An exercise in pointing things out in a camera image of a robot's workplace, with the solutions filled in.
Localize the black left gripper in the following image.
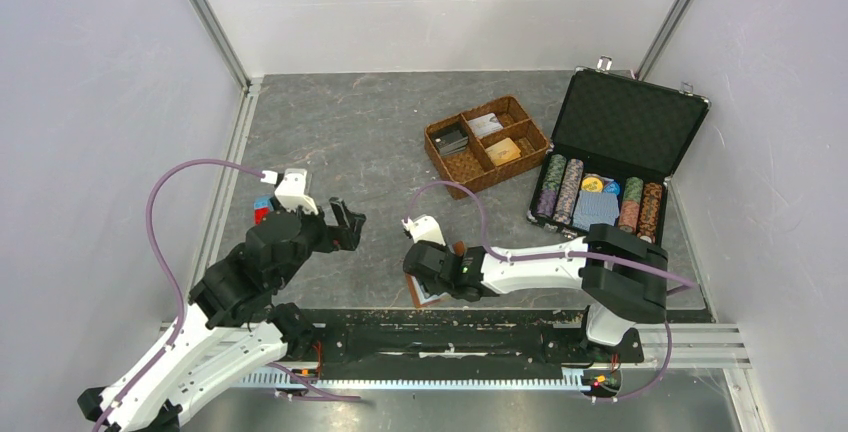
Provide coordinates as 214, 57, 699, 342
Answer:
273, 194, 366, 289

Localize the brown leather card holder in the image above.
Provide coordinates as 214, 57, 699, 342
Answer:
405, 274, 450, 309

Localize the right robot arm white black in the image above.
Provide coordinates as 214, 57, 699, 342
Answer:
403, 216, 669, 360

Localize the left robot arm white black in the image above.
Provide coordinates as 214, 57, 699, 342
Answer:
77, 198, 366, 431

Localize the black card stack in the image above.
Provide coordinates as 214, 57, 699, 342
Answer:
431, 123, 469, 157

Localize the tan card box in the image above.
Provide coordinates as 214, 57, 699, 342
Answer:
485, 138, 521, 166

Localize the white card stack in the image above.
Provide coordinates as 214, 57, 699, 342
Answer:
467, 113, 504, 139

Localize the blue playing card deck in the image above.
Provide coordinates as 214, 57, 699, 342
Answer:
572, 190, 620, 231

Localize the red blue toy block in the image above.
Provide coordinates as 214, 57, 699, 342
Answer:
253, 196, 275, 225

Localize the woven wicker divided basket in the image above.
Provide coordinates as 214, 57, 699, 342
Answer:
424, 95, 551, 192

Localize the purple green chip row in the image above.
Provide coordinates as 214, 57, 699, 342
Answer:
535, 154, 567, 218

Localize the grey striped chip row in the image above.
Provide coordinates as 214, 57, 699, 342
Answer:
553, 159, 584, 224

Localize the yellow dealer button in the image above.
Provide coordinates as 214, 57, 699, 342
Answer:
580, 176, 605, 192

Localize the blue round dealer chip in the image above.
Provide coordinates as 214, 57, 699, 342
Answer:
602, 181, 622, 196

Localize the green pink chip row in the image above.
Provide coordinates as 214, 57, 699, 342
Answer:
618, 177, 644, 233

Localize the brown poker chip row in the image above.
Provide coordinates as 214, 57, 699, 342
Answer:
637, 183, 663, 243

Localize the black poker chip case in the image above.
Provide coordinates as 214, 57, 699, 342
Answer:
526, 67, 711, 246

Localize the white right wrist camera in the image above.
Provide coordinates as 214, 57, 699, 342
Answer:
401, 215, 446, 246

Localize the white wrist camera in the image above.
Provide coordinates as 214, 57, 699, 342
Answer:
274, 168, 319, 215
401, 215, 446, 246

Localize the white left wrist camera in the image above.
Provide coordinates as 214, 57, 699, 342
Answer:
274, 168, 319, 215

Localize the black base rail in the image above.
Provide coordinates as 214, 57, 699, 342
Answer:
283, 309, 645, 381

